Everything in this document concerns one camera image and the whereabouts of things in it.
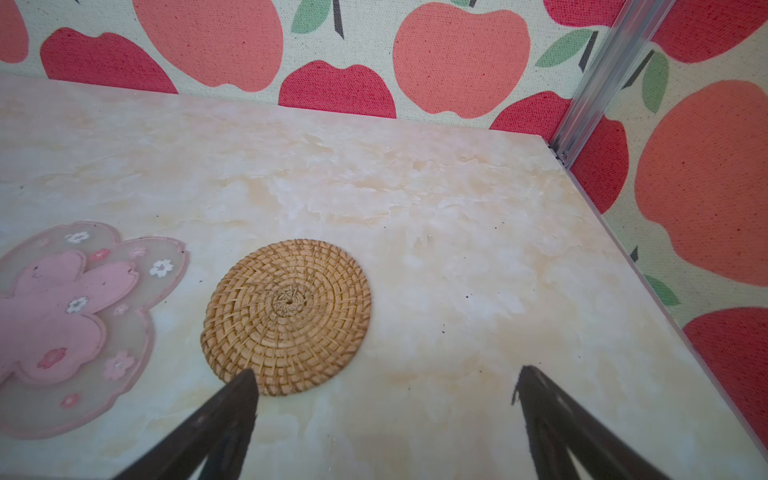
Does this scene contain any aluminium frame post right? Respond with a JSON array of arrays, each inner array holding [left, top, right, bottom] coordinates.
[[550, 0, 675, 170]]

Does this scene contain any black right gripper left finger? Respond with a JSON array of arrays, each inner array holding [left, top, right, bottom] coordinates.
[[116, 369, 259, 479]]

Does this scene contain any round woven rattan coaster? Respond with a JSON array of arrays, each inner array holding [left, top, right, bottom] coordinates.
[[200, 239, 372, 396]]

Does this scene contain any pink flower silicone coaster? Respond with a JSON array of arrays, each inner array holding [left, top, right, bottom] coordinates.
[[1, 221, 189, 439]]

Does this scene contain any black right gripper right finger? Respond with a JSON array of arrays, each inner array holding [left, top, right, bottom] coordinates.
[[512, 365, 668, 479]]

